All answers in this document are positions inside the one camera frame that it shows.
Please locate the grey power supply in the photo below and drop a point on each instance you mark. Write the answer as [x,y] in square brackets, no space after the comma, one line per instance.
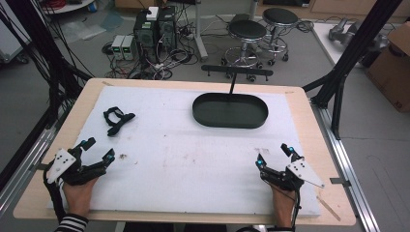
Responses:
[129,47]
[117,46]

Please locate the black T-shaped stand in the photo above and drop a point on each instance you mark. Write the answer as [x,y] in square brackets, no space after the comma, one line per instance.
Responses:
[237,71]

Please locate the grey robot part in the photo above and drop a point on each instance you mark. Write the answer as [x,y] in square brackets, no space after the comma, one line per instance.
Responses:
[346,32]

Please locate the white round table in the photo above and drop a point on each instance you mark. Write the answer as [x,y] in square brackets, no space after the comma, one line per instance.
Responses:
[64,6]

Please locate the black clip object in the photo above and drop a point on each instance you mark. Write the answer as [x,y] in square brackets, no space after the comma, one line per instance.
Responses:
[118,120]

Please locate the cardboard box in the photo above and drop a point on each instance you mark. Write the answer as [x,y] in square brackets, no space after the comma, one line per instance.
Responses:
[391,71]

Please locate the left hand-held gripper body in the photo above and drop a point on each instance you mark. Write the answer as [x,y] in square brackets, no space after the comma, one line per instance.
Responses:
[69,172]

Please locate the electronics equipment on floor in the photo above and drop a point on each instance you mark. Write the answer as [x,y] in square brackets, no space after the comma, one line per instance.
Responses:
[167,61]

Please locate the grey metal bracket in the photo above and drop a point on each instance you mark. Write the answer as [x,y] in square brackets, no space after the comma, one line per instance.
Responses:
[340,182]

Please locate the black computer tower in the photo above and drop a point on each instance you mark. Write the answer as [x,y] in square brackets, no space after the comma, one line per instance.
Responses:
[145,35]
[167,29]

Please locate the white foam mat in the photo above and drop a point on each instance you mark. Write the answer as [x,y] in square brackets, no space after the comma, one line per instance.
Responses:
[180,167]

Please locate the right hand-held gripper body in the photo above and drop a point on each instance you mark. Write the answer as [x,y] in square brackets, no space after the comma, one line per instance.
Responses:
[291,175]

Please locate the aluminium rail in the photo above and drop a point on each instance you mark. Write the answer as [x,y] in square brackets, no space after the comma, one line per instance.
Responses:
[25,167]
[348,167]

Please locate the wooden stick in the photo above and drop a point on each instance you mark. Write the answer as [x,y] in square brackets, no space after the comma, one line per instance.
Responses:
[328,208]

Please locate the black oval tray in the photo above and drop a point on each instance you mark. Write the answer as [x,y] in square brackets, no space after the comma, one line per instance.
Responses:
[230,111]

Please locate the grey desk leg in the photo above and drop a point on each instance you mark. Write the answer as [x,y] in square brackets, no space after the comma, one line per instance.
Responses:
[201,32]

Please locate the black round stool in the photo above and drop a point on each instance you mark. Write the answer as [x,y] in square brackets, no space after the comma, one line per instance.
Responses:
[246,30]
[279,16]

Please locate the person's right hand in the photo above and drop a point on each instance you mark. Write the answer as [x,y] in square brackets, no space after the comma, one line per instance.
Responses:
[283,206]

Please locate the white box with black device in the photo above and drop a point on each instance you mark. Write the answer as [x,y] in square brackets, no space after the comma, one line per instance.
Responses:
[152,13]

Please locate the person's left hand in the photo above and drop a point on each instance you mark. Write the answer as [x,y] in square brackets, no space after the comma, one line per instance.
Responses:
[79,196]

